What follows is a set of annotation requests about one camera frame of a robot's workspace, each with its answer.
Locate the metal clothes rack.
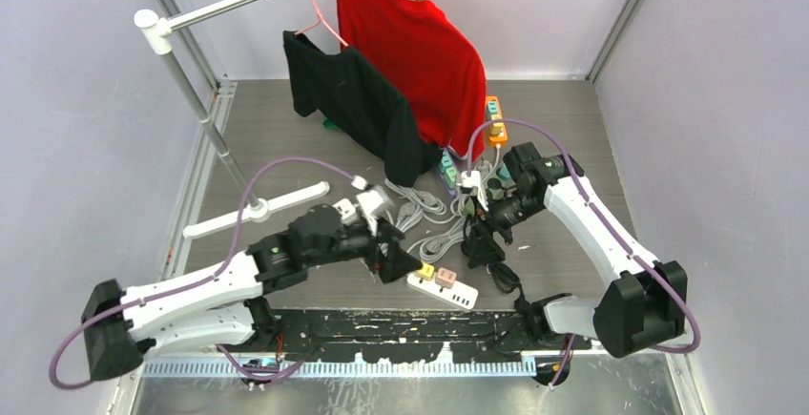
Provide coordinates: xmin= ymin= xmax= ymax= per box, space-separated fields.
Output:
xmin=134 ymin=0 xmax=329 ymax=239

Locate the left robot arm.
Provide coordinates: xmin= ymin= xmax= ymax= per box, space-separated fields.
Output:
xmin=81 ymin=205 xmax=422 ymax=382

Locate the black garment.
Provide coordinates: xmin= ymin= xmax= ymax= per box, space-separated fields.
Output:
xmin=282 ymin=31 xmax=441 ymax=187

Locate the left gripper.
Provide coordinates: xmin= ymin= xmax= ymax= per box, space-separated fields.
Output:
xmin=306 ymin=213 xmax=423 ymax=281

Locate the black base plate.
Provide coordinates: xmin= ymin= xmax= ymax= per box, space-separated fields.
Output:
xmin=226 ymin=309 xmax=564 ymax=364

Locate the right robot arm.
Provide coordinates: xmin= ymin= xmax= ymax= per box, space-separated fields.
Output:
xmin=459 ymin=142 xmax=688 ymax=358

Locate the white coiled cable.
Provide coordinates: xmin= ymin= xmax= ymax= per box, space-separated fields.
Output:
xmin=382 ymin=146 xmax=507 ymax=265

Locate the purple power strip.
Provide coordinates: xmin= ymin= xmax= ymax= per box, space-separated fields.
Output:
xmin=437 ymin=150 xmax=458 ymax=197

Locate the yellow plug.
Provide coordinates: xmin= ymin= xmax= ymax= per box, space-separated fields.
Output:
xmin=415 ymin=263 xmax=435 ymax=280

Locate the white power strip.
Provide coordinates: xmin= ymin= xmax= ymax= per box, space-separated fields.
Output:
xmin=405 ymin=273 xmax=479 ymax=311
xmin=332 ymin=198 xmax=358 ymax=224

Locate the red sweater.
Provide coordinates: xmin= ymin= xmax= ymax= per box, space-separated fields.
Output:
xmin=337 ymin=0 xmax=487 ymax=158

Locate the black coiled cable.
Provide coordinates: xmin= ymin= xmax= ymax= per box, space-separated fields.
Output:
xmin=464 ymin=216 xmax=532 ymax=319

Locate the pink plug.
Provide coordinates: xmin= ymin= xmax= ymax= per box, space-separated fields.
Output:
xmin=434 ymin=267 xmax=457 ymax=289

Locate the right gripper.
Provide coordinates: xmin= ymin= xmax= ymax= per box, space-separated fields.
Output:
xmin=468 ymin=188 xmax=546 ymax=269

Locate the pink hanger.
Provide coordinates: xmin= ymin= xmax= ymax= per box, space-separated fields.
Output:
xmin=295 ymin=0 xmax=348 ymax=47

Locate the orange power strip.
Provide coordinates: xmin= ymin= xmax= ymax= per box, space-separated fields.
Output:
xmin=486 ymin=95 xmax=508 ymax=147

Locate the green power strip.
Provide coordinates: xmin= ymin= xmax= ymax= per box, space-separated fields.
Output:
xmin=478 ymin=170 xmax=513 ymax=212

